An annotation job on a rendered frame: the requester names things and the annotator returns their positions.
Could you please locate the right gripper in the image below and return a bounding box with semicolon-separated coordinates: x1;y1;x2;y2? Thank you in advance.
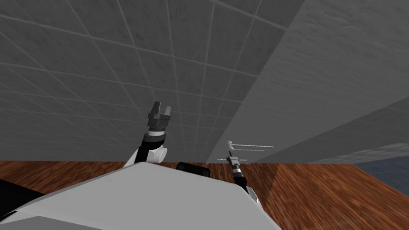
223;140;246;172

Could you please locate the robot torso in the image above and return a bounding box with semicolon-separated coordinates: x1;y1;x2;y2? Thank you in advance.
0;134;347;230

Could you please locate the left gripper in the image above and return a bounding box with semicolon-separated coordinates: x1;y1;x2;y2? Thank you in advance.
146;100;173;132

